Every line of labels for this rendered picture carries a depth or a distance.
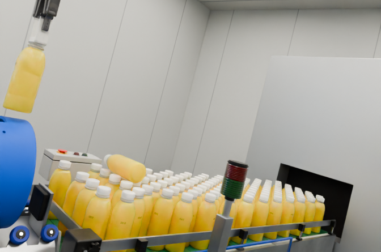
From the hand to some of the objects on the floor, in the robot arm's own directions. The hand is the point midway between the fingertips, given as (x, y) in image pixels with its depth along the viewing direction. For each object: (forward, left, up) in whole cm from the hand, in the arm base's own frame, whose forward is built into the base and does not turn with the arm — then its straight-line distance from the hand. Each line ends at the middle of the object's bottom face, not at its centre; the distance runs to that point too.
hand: (39, 31), depth 85 cm
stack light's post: (+46, +47, -146) cm, 160 cm away
